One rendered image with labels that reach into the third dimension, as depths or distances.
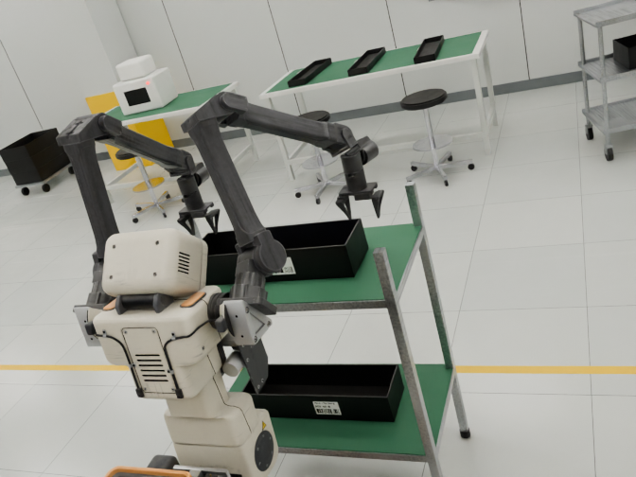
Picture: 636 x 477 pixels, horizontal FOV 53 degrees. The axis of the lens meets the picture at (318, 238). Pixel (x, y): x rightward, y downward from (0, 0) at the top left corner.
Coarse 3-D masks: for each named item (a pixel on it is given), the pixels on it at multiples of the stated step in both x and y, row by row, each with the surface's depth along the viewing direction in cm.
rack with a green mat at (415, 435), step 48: (384, 240) 206; (288, 288) 195; (336, 288) 188; (384, 288) 173; (432, 288) 219; (240, 384) 259; (432, 384) 229; (288, 432) 227; (336, 432) 221; (384, 432) 215; (432, 432) 209
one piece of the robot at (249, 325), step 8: (224, 304) 140; (232, 304) 140; (240, 304) 139; (248, 304) 141; (232, 312) 140; (240, 312) 140; (248, 312) 140; (256, 312) 144; (232, 320) 141; (240, 320) 140; (248, 320) 140; (256, 320) 144; (264, 320) 147; (240, 328) 141; (248, 328) 141; (256, 328) 144; (264, 328) 146; (240, 336) 142; (248, 336) 141; (256, 336) 143; (240, 344) 143
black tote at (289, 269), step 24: (216, 240) 222; (288, 240) 212; (312, 240) 209; (336, 240) 206; (360, 240) 197; (216, 264) 205; (288, 264) 196; (312, 264) 193; (336, 264) 190; (360, 264) 196
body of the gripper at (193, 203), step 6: (198, 192) 202; (186, 198) 201; (192, 198) 201; (198, 198) 202; (186, 204) 203; (192, 204) 202; (198, 204) 203; (204, 204) 205; (210, 204) 204; (180, 210) 206; (186, 210) 204; (192, 210) 203; (198, 210) 201; (204, 210) 201
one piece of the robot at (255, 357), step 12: (228, 336) 160; (240, 348) 158; (252, 348) 163; (264, 348) 169; (228, 360) 158; (240, 360) 159; (252, 360) 162; (264, 360) 168; (228, 372) 159; (252, 372) 162; (264, 372) 168
